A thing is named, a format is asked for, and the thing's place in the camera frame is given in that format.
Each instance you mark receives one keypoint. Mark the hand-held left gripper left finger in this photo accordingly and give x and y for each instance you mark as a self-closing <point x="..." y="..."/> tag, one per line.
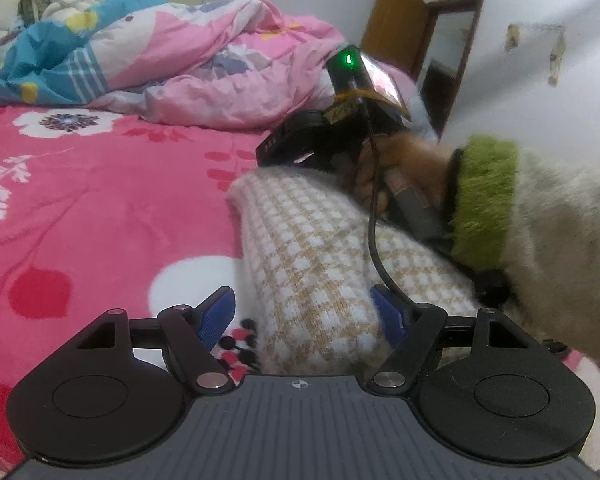
<point x="215" y="317"/>

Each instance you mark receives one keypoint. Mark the beige white houndstooth sweater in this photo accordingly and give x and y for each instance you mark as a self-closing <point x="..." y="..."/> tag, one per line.
<point x="320" y="260"/>

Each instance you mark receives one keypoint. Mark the brown wooden door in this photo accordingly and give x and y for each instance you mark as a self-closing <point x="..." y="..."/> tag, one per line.
<point x="395" y="25"/>

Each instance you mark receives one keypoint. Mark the pink floral bed sheet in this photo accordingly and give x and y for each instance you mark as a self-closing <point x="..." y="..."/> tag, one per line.
<point x="105" y="200"/>

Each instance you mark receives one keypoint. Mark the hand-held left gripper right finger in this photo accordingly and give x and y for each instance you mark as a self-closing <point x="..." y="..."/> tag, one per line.
<point x="390" y="317"/>

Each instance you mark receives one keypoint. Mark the brown door frame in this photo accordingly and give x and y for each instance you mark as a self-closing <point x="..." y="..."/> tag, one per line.
<point x="455" y="4"/>

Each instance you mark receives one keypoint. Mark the person's right hand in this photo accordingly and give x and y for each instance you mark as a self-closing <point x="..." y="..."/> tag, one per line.
<point x="415" y="160"/>

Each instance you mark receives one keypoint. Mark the pink blue floral quilt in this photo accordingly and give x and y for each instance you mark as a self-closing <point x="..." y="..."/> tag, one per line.
<point x="205" y="60"/>

